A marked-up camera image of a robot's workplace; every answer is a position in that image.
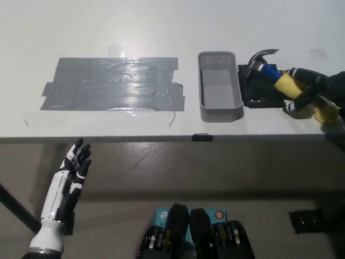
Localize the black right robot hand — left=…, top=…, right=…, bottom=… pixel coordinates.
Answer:
left=281, top=67, right=345, bottom=112

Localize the teal router box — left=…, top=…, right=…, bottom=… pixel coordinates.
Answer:
left=155, top=207, right=227, bottom=248

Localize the grey perforated plastic basket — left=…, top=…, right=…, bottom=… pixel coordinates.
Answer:
left=197, top=51, right=245, bottom=123

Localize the blue hammer with yellow wrap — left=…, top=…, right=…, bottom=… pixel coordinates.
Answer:
left=247, top=49, right=341, bottom=125

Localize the small black tape piece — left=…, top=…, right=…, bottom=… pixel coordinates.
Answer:
left=191, top=132, right=213, bottom=142

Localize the white and black left hand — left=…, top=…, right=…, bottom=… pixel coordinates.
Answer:
left=40, top=138, right=93, bottom=223

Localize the grey duct tape patch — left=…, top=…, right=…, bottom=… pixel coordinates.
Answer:
left=39, top=56, right=186, bottom=113

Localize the black diagonal table leg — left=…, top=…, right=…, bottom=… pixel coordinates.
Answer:
left=0, top=183, right=41, bottom=236

